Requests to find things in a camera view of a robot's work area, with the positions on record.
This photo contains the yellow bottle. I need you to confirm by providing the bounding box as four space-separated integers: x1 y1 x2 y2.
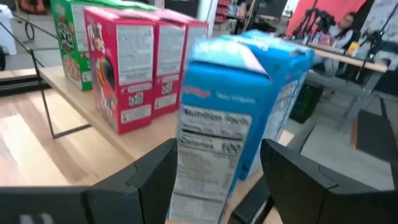
346 41 361 57

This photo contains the pink panel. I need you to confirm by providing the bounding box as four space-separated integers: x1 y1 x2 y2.
285 0 368 37

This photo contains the red Froot Loops cereal box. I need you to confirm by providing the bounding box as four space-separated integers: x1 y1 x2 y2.
152 11 188 119
185 19 209 75
83 6 155 136

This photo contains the black storage crate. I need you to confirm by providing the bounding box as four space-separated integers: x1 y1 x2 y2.
290 82 324 124

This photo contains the wooden shelf with black frame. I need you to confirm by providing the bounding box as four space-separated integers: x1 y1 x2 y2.
0 21 295 224

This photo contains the wooden top grey table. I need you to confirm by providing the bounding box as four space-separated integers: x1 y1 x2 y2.
306 46 389 131

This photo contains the white column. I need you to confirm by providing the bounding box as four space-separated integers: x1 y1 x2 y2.
197 0 220 30

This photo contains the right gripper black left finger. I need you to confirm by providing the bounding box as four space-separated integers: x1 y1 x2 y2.
0 138 178 224

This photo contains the person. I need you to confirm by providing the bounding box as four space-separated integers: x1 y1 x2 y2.
313 11 358 75

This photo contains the white patterned panel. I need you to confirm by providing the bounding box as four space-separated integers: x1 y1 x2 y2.
360 0 398 71

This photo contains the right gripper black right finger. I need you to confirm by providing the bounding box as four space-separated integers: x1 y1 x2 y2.
260 138 398 224

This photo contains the black monitor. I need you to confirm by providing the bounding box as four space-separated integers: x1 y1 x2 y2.
253 0 289 19

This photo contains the blue Rice Krispies cereal box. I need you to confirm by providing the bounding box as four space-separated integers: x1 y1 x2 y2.
167 37 276 224
239 29 315 181

